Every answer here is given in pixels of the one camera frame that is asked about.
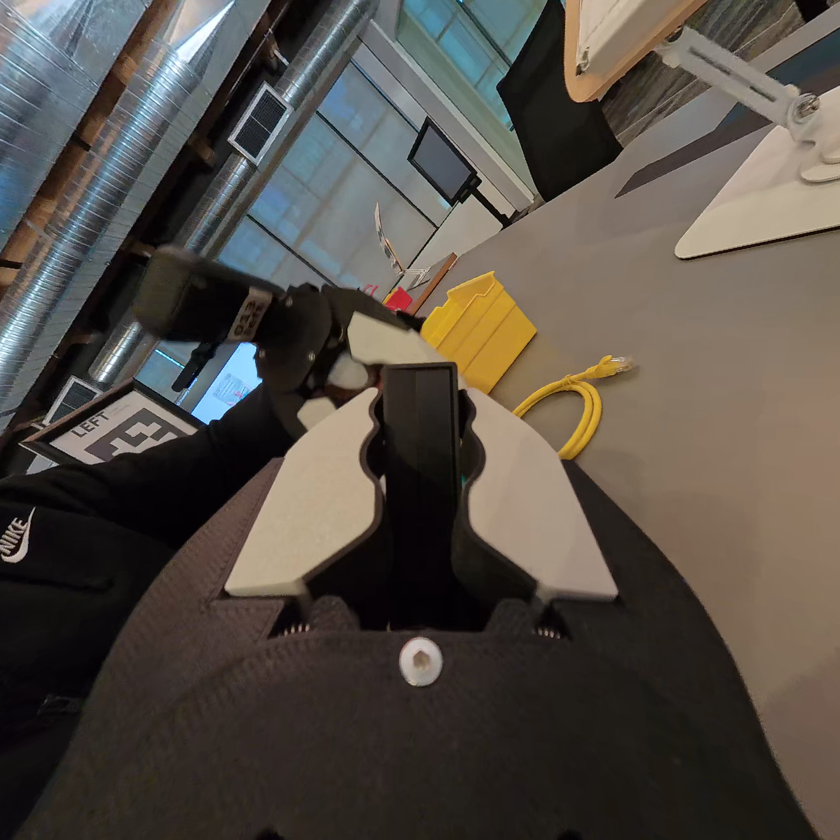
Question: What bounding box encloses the printed instruction sheet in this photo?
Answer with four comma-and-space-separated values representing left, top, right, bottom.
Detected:
576, 0, 686, 70

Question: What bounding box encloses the wall monitor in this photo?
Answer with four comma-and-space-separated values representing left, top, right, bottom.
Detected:
190, 341, 263, 424

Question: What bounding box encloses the silver air duct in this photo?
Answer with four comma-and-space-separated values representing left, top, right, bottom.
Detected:
0, 0, 155, 244
0, 0, 270, 411
88, 0, 378, 388

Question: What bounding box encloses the white air vent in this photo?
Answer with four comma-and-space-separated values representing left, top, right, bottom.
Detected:
42, 375, 106, 427
227, 82, 294, 165

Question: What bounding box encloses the white document stand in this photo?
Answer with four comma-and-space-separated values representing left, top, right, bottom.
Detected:
659, 26, 840, 261

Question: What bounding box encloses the wood-edged table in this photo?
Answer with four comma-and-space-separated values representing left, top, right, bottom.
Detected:
410, 252, 458, 316

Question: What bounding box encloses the monitor on rolling stand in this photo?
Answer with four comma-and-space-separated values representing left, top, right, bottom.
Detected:
408, 118, 519, 227

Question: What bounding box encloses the printed sign on white stand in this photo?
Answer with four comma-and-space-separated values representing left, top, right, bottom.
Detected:
373, 202, 434, 291

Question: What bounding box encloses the person's left forearm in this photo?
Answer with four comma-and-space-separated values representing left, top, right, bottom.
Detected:
0, 384, 303, 552

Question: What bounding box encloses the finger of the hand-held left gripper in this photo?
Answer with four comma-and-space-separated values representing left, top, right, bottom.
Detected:
331, 305, 460, 389
297, 394, 345, 431

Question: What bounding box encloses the yellow ethernet cable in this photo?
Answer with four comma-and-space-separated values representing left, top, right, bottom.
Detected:
512, 354, 636, 460

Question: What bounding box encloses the framed marker sign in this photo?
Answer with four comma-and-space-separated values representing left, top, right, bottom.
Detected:
20, 381, 204, 467

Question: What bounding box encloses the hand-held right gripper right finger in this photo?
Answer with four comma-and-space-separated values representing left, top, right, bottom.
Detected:
451, 387, 620, 618

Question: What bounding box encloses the black ethernet switch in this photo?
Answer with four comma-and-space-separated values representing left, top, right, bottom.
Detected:
381, 362, 466, 631

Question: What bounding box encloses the yellow storage bin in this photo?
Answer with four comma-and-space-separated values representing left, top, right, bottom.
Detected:
420, 271, 538, 395

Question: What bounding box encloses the person's black jacket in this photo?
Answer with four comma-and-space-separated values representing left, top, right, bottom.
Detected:
0, 486, 217, 840

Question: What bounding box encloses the black fabric panel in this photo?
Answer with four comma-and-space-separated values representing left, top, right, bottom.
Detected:
497, 0, 623, 203

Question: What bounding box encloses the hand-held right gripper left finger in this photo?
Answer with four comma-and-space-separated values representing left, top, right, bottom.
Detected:
224, 387, 395, 614

